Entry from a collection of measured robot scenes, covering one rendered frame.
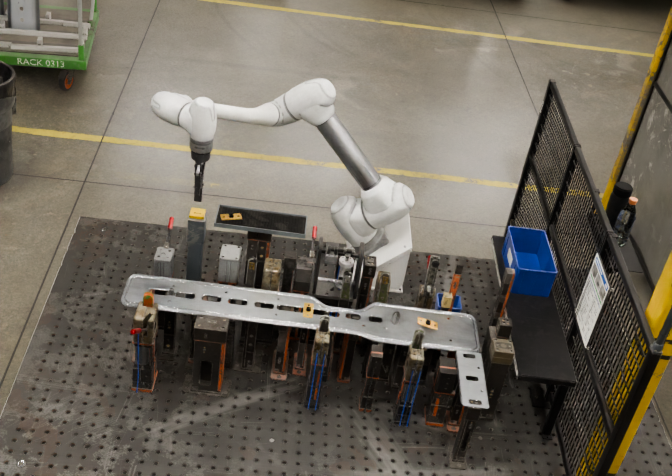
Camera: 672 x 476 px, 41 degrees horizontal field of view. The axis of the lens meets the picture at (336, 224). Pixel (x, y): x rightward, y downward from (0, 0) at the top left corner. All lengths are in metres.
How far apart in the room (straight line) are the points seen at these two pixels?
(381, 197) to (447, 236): 1.95
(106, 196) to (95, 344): 2.23
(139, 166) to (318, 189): 1.20
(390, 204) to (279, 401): 1.02
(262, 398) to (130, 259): 1.01
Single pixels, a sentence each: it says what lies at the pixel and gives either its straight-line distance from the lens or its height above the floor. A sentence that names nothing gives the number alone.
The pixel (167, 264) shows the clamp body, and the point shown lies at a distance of 3.61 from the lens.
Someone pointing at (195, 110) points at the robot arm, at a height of 1.64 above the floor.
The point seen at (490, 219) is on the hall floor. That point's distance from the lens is 6.17.
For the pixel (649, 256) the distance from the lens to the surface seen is 5.86.
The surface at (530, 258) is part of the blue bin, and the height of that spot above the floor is 1.03.
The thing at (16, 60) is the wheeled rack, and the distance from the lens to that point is 7.00.
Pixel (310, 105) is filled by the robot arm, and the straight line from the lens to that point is 3.81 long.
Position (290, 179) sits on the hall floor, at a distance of 6.17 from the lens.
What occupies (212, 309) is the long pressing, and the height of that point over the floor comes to 1.00.
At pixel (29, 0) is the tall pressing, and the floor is 0.54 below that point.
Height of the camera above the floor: 3.25
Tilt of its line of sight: 34 degrees down
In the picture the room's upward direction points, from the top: 9 degrees clockwise
